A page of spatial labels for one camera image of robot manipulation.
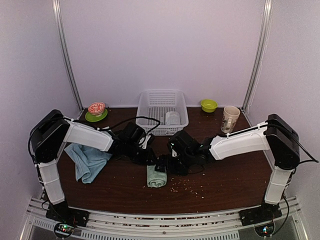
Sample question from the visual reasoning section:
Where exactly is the right aluminium frame post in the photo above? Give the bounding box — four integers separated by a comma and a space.
242, 0, 274, 114

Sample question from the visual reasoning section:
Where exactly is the left aluminium frame post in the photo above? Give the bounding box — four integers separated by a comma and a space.
52, 0, 84, 112

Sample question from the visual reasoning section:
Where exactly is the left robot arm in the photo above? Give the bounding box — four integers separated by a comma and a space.
27, 109, 157, 222

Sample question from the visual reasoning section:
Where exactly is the light blue towel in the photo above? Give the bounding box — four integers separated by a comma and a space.
64, 143, 113, 184

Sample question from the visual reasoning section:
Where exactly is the front aluminium rail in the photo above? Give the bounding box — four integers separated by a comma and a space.
24, 208, 308, 240

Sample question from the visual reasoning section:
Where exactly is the white plastic basket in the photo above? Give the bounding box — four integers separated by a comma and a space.
136, 90, 189, 136

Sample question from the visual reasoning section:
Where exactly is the lime green bowl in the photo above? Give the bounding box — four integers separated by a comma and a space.
200, 99, 218, 113

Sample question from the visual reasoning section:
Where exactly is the cream printed mug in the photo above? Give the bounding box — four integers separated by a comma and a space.
220, 105, 241, 134

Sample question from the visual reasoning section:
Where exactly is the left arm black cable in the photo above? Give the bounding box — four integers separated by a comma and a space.
27, 115, 161, 161

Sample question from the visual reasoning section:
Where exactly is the aluminium frame post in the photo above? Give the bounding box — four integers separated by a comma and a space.
242, 0, 274, 114
52, 0, 84, 112

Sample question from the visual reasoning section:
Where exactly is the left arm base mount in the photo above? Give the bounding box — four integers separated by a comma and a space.
45, 208, 90, 239

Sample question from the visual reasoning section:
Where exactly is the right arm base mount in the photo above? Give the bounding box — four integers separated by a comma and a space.
238, 206, 283, 238

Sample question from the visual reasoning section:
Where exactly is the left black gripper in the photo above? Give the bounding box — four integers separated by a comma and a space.
124, 141, 158, 166

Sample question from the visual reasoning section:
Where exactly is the rolled grey towel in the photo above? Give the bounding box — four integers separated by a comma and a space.
165, 111, 181, 126

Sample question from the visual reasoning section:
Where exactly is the green panda towel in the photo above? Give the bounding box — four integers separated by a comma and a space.
146, 165, 168, 188

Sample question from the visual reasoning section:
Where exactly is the green plate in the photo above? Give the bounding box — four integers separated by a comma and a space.
85, 109, 108, 123

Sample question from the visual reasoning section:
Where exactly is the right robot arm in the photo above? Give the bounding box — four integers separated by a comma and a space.
154, 114, 318, 221

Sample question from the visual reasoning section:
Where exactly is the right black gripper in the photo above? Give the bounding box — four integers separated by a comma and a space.
154, 151, 195, 176

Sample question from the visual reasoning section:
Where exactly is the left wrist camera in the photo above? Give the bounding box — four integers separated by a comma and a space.
141, 134, 155, 149

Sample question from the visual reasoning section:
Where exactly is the red patterned bowl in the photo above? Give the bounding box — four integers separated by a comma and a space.
88, 102, 106, 117

